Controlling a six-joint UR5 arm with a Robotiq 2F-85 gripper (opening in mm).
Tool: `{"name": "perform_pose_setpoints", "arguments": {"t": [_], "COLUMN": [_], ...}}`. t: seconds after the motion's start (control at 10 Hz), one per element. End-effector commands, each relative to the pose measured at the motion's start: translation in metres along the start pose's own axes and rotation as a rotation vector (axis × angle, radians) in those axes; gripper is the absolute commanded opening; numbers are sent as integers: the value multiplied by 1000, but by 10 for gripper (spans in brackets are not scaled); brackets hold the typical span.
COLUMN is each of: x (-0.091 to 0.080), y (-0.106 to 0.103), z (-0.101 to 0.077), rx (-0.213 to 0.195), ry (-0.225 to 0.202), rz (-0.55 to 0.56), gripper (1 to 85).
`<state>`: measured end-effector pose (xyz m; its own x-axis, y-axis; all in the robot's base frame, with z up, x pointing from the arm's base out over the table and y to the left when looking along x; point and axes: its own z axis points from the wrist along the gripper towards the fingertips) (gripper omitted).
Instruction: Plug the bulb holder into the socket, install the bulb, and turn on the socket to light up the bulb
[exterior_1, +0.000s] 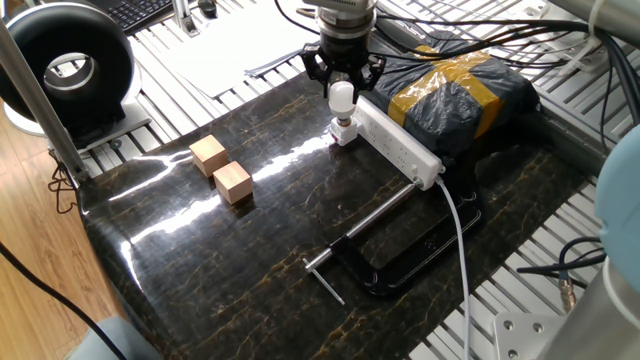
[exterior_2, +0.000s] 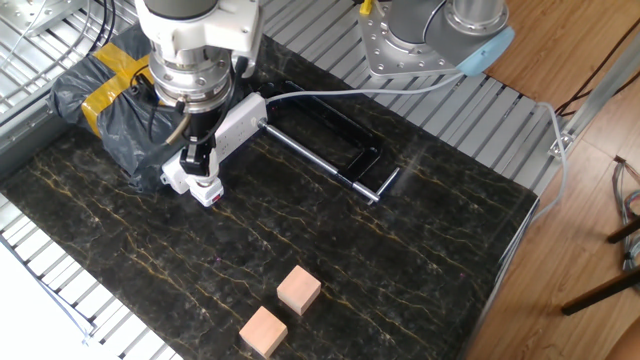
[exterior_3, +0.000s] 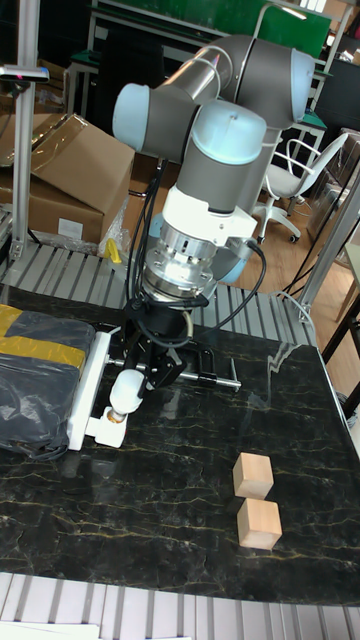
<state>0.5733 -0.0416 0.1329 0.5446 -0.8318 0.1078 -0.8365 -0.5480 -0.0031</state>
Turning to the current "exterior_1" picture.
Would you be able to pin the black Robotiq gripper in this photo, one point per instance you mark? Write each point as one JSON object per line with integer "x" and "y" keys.
{"x": 345, "y": 52}

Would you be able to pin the white plug-in bulb holder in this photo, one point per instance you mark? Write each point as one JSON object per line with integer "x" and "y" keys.
{"x": 344, "y": 134}

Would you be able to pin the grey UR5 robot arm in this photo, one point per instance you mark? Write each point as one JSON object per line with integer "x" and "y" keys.
{"x": 622, "y": 210}

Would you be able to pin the white power strip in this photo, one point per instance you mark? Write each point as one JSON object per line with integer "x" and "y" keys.
{"x": 395, "y": 140}

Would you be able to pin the black wrapped package yellow tape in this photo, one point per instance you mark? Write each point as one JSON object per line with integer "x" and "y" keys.
{"x": 450, "y": 115}

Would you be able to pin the white paper sheet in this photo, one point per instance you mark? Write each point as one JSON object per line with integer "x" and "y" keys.
{"x": 225, "y": 55}

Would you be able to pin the black computer mouse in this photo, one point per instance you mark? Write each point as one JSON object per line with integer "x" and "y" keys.
{"x": 207, "y": 7}

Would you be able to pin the light wooden cube block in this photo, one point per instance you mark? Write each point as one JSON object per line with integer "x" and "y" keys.
{"x": 209, "y": 155}
{"x": 232, "y": 182}

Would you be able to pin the black keyboard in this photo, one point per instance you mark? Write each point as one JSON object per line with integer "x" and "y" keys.
{"x": 140, "y": 10}

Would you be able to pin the black C-clamp steel screw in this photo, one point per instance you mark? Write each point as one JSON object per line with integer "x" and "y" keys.
{"x": 390, "y": 280}

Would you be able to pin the silver perforated plate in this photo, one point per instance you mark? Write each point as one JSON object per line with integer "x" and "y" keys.
{"x": 575, "y": 55}

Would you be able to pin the silver robot mounting plate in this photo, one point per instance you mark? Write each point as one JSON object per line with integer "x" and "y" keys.
{"x": 520, "y": 335}

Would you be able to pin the light blue seat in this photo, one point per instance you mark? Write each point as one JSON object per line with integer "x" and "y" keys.
{"x": 115, "y": 340}

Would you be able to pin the silver stand post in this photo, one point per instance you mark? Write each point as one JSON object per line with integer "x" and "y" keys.
{"x": 185, "y": 17}

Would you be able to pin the aluminium frame post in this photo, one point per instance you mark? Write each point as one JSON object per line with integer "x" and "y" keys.
{"x": 35, "y": 100}

